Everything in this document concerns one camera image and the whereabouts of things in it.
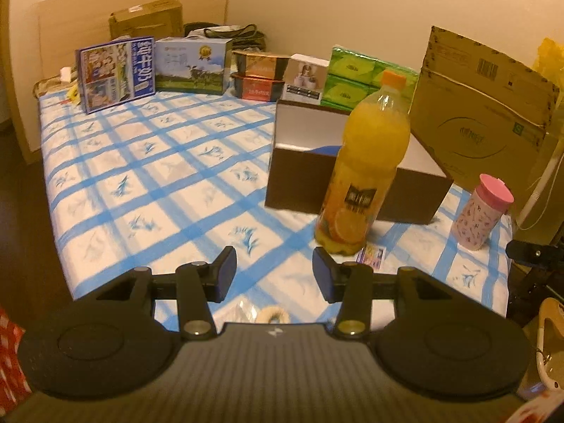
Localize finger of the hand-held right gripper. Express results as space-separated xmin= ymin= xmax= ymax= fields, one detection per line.
xmin=506 ymin=239 xmax=564 ymax=270

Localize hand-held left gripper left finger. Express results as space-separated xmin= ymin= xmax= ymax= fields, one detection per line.
xmin=94 ymin=246 xmax=239 ymax=343

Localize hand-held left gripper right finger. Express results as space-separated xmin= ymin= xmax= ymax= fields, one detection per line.
xmin=312 ymin=247 xmax=458 ymax=343

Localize small printed card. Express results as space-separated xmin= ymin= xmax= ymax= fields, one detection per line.
xmin=355 ymin=244 xmax=387 ymax=270

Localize white stand pole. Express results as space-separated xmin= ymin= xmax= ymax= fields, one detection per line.
xmin=515 ymin=159 xmax=560 ymax=230

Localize beige tape roll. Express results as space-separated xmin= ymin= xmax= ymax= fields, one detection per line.
xmin=258 ymin=306 xmax=292 ymax=324

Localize pink patterned cup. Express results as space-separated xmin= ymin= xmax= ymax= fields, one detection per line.
xmin=450 ymin=173 xmax=515 ymax=251

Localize blue checked bed sheet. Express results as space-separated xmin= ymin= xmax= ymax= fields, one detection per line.
xmin=35 ymin=84 xmax=514 ymax=331

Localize orange juice bottle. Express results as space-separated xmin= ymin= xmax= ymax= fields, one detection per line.
xmin=314 ymin=69 xmax=411 ymax=257

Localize large printed cardboard box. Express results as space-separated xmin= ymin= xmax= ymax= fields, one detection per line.
xmin=407 ymin=25 xmax=560 ymax=230

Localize red gold snack boxes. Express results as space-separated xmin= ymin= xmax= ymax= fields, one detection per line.
xmin=231 ymin=73 xmax=287 ymax=103

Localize yellow plastic bag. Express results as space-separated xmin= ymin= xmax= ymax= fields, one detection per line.
xmin=533 ymin=37 xmax=564 ymax=84

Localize white photo print box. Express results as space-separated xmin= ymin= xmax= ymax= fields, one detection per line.
xmin=281 ymin=54 xmax=330 ymax=105

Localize green tissue multipack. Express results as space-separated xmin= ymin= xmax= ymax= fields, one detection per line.
xmin=320 ymin=45 xmax=420 ymax=113

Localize orange snack boxes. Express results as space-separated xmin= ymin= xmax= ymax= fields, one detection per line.
xmin=232 ymin=50 xmax=292 ymax=78

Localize cow print milk box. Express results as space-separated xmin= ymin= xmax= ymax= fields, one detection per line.
xmin=154 ymin=37 xmax=233 ymax=95

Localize blue milk carton box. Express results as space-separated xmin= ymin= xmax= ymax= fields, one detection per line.
xmin=75 ymin=36 xmax=156 ymax=115

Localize black bag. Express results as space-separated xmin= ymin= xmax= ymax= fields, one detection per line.
xmin=183 ymin=22 xmax=267 ymax=54

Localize red patterned bag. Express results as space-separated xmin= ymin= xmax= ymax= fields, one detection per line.
xmin=0 ymin=306 xmax=31 ymax=415

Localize brown cardboard box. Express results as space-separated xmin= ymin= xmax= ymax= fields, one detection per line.
xmin=109 ymin=0 xmax=183 ymax=41

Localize light wooden headboard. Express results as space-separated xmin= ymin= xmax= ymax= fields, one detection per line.
xmin=11 ymin=0 xmax=230 ymax=166

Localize beige curved frame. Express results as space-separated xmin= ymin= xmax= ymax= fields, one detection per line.
xmin=526 ymin=297 xmax=564 ymax=393

